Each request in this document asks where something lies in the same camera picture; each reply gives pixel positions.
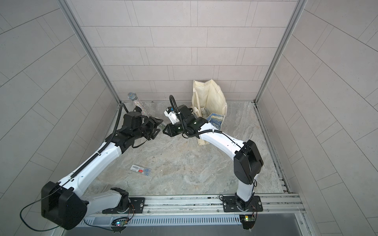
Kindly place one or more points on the glitter microphone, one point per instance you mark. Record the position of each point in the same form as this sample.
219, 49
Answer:
139, 105

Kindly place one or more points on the controller board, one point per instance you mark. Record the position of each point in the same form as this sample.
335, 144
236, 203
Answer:
119, 224
247, 221

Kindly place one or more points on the left controller board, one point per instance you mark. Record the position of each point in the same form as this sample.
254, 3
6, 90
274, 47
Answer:
119, 224

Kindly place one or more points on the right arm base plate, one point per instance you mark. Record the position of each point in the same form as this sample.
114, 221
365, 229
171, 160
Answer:
235, 204

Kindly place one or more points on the aluminium mounting rail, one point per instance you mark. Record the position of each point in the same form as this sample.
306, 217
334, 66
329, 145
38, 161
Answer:
189, 204

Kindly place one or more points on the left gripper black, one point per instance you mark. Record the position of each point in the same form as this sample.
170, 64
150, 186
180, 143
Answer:
153, 125

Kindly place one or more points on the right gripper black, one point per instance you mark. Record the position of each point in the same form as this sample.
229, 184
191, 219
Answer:
173, 131

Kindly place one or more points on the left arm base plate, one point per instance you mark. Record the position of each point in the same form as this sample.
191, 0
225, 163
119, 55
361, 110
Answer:
133, 205

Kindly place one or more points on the right controller board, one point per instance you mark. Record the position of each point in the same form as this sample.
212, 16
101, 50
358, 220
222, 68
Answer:
247, 221

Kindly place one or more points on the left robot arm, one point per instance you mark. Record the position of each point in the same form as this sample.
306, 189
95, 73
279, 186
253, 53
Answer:
64, 203

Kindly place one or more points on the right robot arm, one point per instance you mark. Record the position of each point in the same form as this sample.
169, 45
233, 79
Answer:
247, 161

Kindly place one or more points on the clear case red white label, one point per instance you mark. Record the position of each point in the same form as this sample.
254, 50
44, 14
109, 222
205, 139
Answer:
142, 170

